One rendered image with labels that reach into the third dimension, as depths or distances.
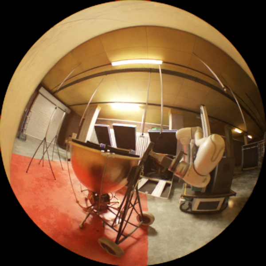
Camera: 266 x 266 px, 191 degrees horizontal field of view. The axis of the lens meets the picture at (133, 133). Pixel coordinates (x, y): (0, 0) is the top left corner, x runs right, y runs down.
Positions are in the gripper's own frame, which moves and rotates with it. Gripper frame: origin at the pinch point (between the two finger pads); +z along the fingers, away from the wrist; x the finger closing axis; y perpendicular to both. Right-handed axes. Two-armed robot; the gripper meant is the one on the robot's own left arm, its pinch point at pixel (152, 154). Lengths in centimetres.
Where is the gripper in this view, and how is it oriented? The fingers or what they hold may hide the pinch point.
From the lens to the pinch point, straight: 50.4
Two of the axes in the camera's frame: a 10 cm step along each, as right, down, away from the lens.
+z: -7.1, -3.4, 6.2
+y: -4.6, 8.9, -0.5
